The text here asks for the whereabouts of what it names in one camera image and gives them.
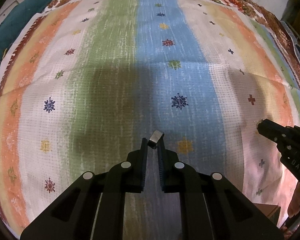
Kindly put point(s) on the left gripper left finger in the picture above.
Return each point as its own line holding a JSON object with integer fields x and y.
{"x": 93, "y": 206}

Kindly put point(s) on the person's right hand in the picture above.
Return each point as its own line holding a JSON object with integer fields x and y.
{"x": 293, "y": 210}

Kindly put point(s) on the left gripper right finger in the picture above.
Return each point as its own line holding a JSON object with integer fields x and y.
{"x": 210, "y": 206}

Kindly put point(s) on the teal pillow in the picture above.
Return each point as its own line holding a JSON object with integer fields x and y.
{"x": 16, "y": 20}

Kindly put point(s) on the metal tin box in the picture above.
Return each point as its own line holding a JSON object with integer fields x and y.
{"x": 272, "y": 212}

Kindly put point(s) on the colourful striped woven cloth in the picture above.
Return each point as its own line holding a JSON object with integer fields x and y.
{"x": 83, "y": 83}

